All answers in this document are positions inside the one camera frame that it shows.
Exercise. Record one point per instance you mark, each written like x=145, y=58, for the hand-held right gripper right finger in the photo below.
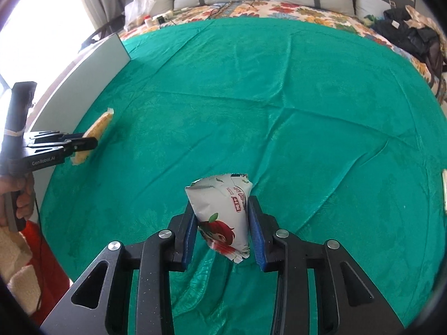
x=256, y=237

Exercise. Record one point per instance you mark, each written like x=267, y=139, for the dark wooden chair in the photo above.
x=101, y=33

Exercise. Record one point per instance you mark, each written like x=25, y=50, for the green cloth item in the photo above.
x=370, y=20

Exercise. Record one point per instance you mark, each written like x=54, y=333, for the person's left hand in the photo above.
x=26, y=202

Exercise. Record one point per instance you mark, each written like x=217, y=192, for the white flat device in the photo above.
x=444, y=192

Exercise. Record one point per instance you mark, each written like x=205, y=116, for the orange cloth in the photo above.
x=52, y=272

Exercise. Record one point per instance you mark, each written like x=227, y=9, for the black clothes pile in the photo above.
x=405, y=35

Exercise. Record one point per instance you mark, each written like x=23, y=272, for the white cartoon snack packet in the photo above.
x=216, y=199

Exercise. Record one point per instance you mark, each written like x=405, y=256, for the brown handbag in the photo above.
x=436, y=62

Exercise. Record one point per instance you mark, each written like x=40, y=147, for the long white storage box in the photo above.
x=70, y=87

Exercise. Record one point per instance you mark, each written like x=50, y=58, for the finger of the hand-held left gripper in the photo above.
x=52, y=135
x=80, y=143

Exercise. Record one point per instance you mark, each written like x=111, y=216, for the green blanket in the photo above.
x=279, y=111

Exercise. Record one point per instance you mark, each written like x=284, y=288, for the packed corn cob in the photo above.
x=99, y=125

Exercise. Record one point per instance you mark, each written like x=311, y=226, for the floral bedsheet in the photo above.
x=297, y=8

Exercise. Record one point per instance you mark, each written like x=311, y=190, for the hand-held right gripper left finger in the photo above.
x=190, y=244

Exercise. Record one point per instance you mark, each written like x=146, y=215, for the white plastic bag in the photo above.
x=138, y=8

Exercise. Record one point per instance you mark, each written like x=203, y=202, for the patterned cloth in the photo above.
x=424, y=19

